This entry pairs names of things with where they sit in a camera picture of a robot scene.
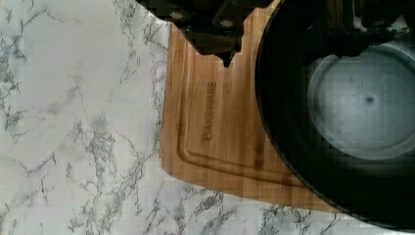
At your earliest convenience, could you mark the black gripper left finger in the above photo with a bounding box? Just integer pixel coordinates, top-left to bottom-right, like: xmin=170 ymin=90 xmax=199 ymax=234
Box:
xmin=136 ymin=0 xmax=273 ymax=68

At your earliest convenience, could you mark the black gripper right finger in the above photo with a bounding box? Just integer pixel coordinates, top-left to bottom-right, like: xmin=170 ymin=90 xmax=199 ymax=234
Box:
xmin=322 ymin=0 xmax=414 ymax=57

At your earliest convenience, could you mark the black bowl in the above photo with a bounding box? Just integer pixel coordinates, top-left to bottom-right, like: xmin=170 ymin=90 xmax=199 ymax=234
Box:
xmin=255 ymin=0 xmax=415 ymax=232

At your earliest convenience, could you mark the wooden cutting board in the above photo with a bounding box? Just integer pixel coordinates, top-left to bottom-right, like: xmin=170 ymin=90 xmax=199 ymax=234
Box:
xmin=161 ymin=7 xmax=333 ymax=212

